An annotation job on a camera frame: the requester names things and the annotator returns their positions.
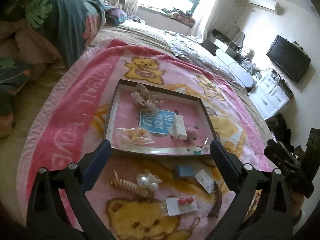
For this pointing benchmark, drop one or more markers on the yellow hair ties bag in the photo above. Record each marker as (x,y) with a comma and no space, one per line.
(133,136)

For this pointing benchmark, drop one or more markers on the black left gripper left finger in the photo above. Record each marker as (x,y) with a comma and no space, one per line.
(46,215)

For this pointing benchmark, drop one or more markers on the white pearl hair clip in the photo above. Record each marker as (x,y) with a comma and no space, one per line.
(148,181)

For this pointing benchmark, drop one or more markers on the white cylinder bolster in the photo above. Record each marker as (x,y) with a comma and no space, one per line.
(239,73)

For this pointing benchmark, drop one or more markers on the red earrings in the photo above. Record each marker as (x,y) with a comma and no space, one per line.
(178,206)

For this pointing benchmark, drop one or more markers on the shallow cardboard tray box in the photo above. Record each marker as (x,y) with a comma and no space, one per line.
(124,114)

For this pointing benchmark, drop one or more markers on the purple blue pillow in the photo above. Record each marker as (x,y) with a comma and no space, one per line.
(115,15)

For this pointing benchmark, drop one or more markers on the white drawer cabinet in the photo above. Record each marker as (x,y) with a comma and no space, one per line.
(270,97)

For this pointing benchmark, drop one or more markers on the brown banana hair clip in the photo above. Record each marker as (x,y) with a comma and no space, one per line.
(217,206)

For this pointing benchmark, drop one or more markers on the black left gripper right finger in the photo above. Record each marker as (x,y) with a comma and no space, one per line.
(261,208)

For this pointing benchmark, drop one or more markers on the small blue box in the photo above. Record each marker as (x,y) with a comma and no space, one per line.
(185,171)

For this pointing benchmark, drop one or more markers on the black flat television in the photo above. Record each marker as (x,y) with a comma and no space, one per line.
(289,58)

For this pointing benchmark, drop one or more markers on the dark floral quilt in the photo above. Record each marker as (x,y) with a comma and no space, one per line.
(35,33)

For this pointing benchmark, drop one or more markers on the cream spiral hair clip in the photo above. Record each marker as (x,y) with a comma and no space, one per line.
(129,186)

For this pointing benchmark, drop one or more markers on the pink teddy bear blanket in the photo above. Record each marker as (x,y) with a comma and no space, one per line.
(71,123)

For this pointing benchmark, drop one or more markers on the polka dot bow hair clip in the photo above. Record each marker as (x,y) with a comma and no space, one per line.
(145,102)

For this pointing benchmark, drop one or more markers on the white air conditioner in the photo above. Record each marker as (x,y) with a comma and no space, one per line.
(267,4)

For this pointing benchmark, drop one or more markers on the stud earrings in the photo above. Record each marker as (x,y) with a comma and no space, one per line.
(205,180)

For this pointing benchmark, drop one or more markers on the white claw hair clip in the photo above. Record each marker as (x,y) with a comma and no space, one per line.
(178,131)

